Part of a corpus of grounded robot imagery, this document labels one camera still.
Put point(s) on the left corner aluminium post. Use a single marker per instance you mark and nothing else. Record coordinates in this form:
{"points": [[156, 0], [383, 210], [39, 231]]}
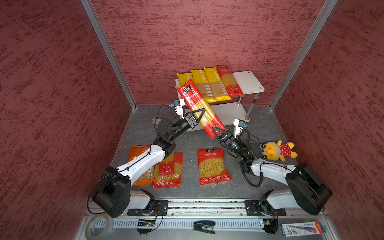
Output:
{"points": [[97, 26]]}

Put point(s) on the clear tape roll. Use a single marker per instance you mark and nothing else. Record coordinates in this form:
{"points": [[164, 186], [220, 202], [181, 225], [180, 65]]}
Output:
{"points": [[99, 227]]}

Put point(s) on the yellow plush toy red dress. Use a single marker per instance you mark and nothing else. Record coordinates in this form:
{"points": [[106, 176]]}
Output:
{"points": [[278, 151]]}

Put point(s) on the red pasta bag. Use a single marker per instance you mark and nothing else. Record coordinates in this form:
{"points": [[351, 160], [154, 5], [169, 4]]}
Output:
{"points": [[212, 168], [168, 173]]}

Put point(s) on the red spaghetti pack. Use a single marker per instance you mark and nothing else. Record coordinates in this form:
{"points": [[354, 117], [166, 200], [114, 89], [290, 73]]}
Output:
{"points": [[195, 101], [230, 83]]}

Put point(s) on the white two-tier shelf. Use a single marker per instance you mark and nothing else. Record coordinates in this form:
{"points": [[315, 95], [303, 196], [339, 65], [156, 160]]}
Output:
{"points": [[228, 112]]}

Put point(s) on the orange pasta bag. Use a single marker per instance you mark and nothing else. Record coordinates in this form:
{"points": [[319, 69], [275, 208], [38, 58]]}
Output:
{"points": [[145, 175]]}

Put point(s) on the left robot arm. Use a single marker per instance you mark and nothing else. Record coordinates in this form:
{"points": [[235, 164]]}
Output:
{"points": [[112, 192]]}

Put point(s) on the aluminium front rail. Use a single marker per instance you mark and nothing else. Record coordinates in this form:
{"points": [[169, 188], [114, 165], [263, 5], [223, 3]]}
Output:
{"points": [[228, 214]]}

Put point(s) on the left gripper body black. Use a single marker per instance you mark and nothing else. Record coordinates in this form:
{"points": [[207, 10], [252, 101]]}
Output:
{"points": [[188, 122]]}

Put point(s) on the white blue toothpaste box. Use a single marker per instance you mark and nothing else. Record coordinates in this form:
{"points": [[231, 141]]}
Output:
{"points": [[302, 229]]}

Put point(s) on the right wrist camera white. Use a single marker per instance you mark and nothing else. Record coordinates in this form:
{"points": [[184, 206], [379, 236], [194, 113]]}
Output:
{"points": [[239, 126]]}

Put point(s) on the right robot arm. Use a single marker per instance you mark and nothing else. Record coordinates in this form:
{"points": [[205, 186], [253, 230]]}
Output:
{"points": [[306, 190]]}

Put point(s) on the black stapler front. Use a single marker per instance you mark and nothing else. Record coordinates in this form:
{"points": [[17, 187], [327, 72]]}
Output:
{"points": [[205, 226]]}

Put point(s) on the right corner aluminium post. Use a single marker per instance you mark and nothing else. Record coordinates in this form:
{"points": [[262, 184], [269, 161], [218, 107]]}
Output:
{"points": [[317, 26]]}

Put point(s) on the yellow spaghetti pack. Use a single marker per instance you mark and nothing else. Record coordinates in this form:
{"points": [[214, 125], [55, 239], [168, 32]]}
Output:
{"points": [[201, 82], [216, 84], [184, 78]]}

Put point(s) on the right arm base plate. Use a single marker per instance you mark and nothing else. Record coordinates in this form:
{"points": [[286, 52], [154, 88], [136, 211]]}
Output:
{"points": [[262, 208]]}

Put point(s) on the corner aluminium post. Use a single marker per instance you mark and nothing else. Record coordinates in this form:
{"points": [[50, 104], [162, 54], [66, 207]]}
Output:
{"points": [[97, 26], [317, 26]]}

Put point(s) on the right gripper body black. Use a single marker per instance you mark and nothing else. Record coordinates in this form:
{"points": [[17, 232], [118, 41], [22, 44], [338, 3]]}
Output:
{"points": [[232, 143]]}

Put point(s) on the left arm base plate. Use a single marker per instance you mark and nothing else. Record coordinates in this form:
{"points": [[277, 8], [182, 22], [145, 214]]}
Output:
{"points": [[155, 207]]}

